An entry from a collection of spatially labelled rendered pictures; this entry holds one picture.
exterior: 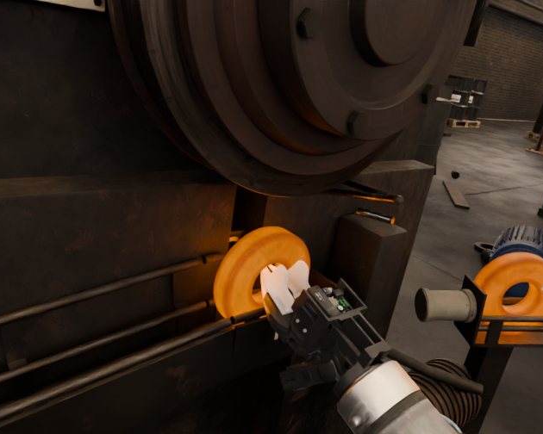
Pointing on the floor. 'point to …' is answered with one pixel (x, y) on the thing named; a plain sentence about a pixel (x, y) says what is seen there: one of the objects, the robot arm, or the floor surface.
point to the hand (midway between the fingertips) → (267, 275)
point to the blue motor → (514, 240)
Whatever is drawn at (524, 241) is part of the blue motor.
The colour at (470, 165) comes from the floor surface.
